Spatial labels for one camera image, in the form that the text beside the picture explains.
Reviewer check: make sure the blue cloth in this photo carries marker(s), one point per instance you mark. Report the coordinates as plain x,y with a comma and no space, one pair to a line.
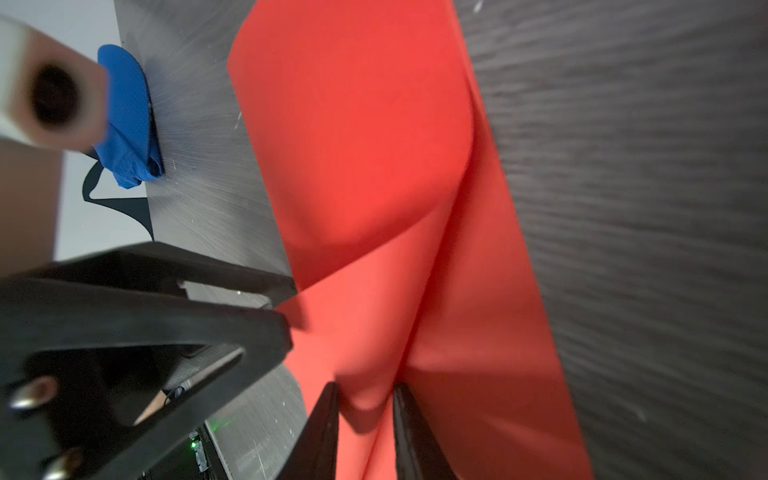
130,149

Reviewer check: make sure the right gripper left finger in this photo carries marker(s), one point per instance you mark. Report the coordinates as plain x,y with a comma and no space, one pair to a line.
314,455

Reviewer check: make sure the red square paper sheet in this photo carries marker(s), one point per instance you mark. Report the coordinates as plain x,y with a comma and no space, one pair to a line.
379,161

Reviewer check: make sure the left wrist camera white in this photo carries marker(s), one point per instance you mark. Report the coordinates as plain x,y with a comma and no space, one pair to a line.
53,100

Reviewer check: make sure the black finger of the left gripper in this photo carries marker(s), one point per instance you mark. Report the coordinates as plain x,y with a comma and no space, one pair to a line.
156,267
55,412

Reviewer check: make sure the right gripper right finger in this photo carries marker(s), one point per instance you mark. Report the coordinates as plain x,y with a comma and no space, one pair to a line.
418,454

